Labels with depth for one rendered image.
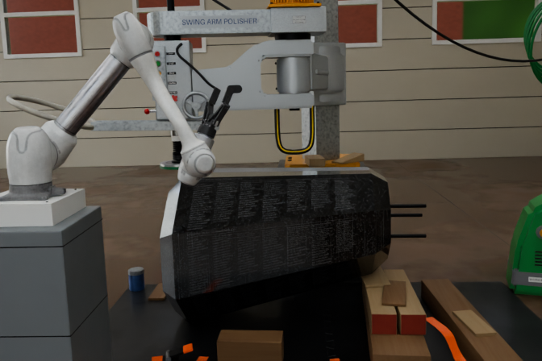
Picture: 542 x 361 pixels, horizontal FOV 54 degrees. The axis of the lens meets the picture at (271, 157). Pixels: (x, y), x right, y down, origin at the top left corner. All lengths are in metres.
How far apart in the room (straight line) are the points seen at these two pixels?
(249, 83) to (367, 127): 6.25
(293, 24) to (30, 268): 1.73
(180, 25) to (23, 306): 1.56
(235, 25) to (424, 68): 6.57
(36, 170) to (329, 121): 2.01
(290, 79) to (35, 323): 1.70
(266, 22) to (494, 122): 7.04
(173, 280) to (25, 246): 0.87
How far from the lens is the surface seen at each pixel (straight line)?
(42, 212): 2.12
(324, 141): 3.55
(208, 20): 2.88
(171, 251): 2.68
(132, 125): 2.96
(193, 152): 1.98
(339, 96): 3.55
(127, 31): 2.16
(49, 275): 2.11
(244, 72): 2.87
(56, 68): 9.75
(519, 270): 3.53
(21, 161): 2.19
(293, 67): 2.90
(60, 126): 2.37
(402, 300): 2.67
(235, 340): 2.57
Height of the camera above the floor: 1.29
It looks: 8 degrees down
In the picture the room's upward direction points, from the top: 2 degrees counter-clockwise
